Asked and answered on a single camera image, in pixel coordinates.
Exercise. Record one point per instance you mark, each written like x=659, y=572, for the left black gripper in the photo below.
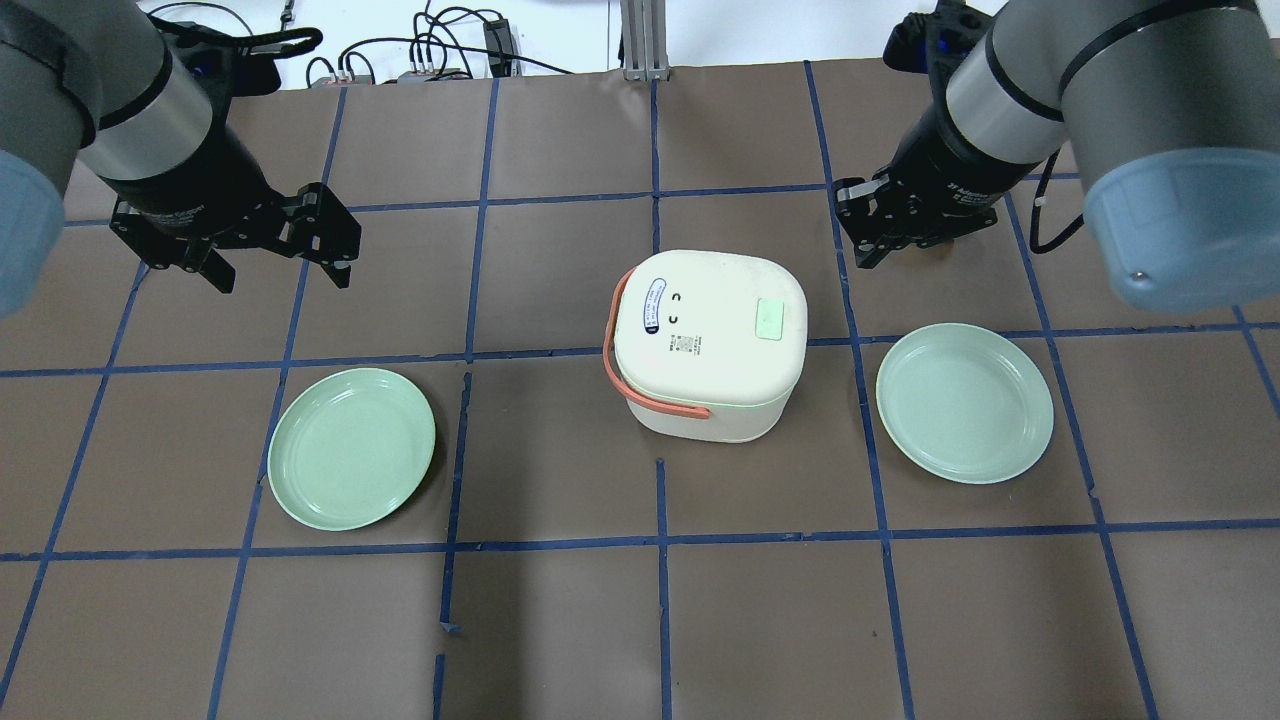
x=197, y=176

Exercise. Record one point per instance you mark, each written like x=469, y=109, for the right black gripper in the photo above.
x=943, y=176

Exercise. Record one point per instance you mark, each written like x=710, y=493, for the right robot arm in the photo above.
x=1169, y=109

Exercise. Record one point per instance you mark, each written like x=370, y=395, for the white rice cooker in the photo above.
x=706, y=345

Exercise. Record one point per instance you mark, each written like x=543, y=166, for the right green plate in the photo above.
x=965, y=404

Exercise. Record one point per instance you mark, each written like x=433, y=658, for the green plate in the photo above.
x=965, y=404
x=351, y=449

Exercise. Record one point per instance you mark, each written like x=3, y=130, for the left green plate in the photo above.
x=351, y=449

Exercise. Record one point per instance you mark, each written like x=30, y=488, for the black power adapter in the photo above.
x=499, y=47

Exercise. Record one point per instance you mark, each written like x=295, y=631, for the brown paper table mat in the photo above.
x=609, y=424

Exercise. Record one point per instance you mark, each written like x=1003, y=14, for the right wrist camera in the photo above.
x=949, y=32

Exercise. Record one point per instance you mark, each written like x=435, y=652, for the aluminium frame post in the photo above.
x=644, y=41

